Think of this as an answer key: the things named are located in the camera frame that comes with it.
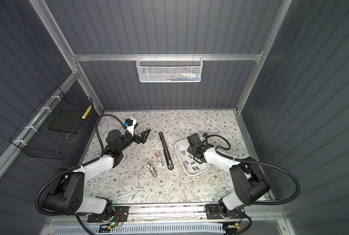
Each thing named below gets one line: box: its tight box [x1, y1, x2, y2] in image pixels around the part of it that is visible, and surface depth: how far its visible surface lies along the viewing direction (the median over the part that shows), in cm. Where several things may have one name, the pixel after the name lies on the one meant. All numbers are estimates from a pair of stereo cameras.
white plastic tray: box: [174, 139, 211, 176], surface depth 93 cm
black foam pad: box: [47, 109, 86, 134], surface depth 79 cm
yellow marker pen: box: [81, 104, 93, 120], surface depth 82 cm
